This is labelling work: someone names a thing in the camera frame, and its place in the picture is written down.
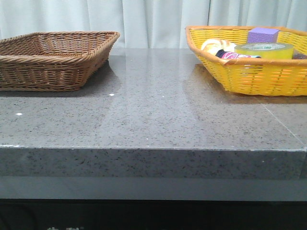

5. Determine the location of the white curtain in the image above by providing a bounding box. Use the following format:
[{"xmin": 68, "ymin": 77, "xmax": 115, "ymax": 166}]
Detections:
[{"xmin": 0, "ymin": 0, "xmax": 307, "ymax": 48}]

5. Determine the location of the purple foam cube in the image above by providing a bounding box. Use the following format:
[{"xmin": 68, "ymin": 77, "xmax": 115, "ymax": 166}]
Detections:
[{"xmin": 247, "ymin": 27, "xmax": 279, "ymax": 43}]

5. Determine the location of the cream bread roll toy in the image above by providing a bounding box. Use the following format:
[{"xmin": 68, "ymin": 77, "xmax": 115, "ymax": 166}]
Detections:
[{"xmin": 201, "ymin": 38, "xmax": 236, "ymax": 52}]

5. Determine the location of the black pink snack packet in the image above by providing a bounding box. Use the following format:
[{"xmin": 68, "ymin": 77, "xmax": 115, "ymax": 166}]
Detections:
[{"xmin": 215, "ymin": 49, "xmax": 261, "ymax": 59}]

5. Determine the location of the brown wicker basket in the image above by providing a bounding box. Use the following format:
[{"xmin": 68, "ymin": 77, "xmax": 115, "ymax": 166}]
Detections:
[{"xmin": 0, "ymin": 31, "xmax": 120, "ymax": 92}]

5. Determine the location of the brown object in basket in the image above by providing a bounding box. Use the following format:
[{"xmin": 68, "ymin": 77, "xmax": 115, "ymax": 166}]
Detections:
[{"xmin": 292, "ymin": 53, "xmax": 307, "ymax": 59}]

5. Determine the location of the yellow woven plastic basket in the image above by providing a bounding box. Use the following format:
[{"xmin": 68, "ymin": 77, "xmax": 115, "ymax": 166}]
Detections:
[{"xmin": 185, "ymin": 25, "xmax": 307, "ymax": 96}]

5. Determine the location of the yellow tape roll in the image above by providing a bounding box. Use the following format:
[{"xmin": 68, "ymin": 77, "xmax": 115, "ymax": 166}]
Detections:
[{"xmin": 235, "ymin": 43, "xmax": 294, "ymax": 59}]

